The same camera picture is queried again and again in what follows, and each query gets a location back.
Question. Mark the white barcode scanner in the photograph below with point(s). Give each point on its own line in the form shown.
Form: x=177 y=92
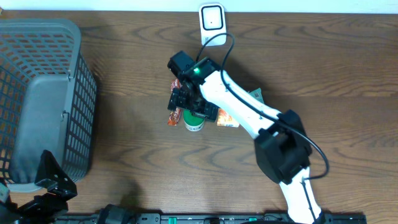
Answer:
x=212 y=21

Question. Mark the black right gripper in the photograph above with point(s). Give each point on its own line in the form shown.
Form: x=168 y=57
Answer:
x=178 y=99

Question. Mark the red orange snack bar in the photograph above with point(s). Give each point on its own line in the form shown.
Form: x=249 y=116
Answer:
x=174 y=116

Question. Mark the orange snack box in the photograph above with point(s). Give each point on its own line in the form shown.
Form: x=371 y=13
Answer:
x=224 y=119

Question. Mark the teal wet wipes pack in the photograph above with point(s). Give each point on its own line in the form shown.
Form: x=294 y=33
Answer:
x=257 y=94

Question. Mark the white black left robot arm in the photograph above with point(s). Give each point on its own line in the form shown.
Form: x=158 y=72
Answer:
x=52 y=207

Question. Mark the green lid jar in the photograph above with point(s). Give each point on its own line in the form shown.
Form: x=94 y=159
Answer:
x=192 y=123

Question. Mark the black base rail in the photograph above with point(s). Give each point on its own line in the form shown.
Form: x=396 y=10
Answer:
x=155 y=218

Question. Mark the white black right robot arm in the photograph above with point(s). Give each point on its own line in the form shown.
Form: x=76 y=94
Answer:
x=281 y=146

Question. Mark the grey plastic basket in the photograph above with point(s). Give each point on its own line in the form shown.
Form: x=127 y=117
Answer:
x=48 y=97

